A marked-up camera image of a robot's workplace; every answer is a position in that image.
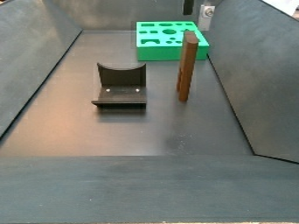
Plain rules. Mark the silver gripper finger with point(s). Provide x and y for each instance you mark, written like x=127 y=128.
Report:
x=187 y=7
x=206 y=16

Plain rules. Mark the brown square-circle peg object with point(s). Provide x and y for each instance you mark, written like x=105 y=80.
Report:
x=187 y=62

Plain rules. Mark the green foam shape fixture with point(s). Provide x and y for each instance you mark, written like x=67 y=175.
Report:
x=159 y=40

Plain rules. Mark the dark grey curved stand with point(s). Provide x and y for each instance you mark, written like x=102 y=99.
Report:
x=122 y=86

